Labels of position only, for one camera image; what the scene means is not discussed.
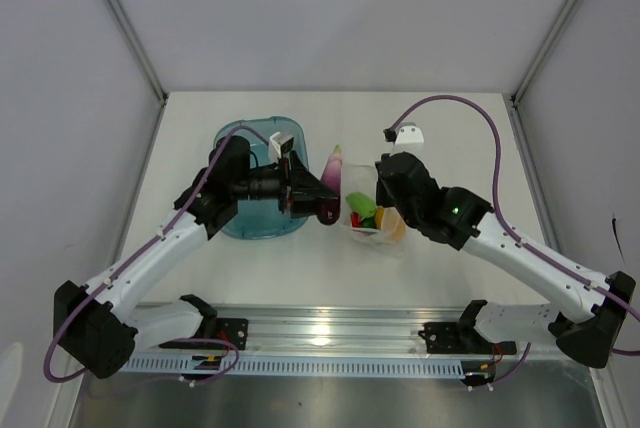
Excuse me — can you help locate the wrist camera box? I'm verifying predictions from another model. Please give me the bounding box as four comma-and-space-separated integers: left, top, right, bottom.
268, 132, 294, 162
383, 122, 424, 149

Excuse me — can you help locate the clear zip top bag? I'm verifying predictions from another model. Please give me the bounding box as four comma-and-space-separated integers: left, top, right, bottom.
339, 164, 407, 251

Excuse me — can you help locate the purple eggplant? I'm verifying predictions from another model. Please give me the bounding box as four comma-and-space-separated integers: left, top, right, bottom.
317, 145, 343, 226

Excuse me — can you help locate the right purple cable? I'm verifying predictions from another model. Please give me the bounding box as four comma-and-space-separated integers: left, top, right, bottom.
384, 95, 640, 389

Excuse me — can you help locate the red chili pepper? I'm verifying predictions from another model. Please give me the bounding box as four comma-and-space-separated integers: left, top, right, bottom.
350, 212, 361, 228

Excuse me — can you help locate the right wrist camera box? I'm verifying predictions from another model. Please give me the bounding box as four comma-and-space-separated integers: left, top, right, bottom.
383, 122, 424, 149

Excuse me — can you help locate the left aluminium frame post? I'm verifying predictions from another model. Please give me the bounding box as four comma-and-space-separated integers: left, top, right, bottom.
74, 0, 169, 104

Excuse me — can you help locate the yellow orange fruit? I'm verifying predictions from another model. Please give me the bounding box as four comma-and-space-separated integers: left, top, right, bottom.
374, 207, 406, 243

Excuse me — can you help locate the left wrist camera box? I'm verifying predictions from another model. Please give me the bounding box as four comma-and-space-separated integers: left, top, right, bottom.
268, 132, 294, 162

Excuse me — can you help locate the green bell pepper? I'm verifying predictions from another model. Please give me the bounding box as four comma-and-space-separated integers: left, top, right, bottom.
360, 217, 377, 229

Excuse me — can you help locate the white slotted cable duct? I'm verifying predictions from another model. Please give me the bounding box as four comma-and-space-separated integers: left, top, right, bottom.
120, 354, 465, 380

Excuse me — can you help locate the blue plastic tray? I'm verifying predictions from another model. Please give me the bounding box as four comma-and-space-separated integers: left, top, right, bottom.
214, 116, 308, 240

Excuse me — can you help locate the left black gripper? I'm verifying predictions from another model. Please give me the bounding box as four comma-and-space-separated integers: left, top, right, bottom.
232, 151, 337, 219

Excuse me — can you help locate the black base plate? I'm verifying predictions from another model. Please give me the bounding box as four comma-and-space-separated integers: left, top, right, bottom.
417, 322, 517, 355
160, 318, 249, 351

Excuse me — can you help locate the right aluminium frame post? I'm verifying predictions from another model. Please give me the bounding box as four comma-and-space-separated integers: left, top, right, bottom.
510, 0, 584, 109

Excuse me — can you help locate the light green chayote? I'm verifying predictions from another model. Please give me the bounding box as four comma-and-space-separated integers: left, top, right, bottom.
346, 191, 377, 218

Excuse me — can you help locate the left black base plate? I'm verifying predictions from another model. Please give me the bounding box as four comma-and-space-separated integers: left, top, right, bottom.
160, 318, 249, 351

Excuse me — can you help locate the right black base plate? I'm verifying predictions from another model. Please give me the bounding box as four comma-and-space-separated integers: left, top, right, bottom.
417, 322, 517, 355

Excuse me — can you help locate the aluminium frame post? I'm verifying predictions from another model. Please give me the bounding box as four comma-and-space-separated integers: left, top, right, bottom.
510, 0, 584, 109
74, 0, 169, 104

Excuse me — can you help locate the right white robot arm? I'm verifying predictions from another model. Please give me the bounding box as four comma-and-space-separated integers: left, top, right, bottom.
376, 152, 636, 369

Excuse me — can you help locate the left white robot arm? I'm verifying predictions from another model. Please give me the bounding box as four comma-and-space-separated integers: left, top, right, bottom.
44, 130, 340, 381

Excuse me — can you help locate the aluminium mounting rail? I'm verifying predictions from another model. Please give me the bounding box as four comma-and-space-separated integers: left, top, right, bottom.
67, 305, 614, 360

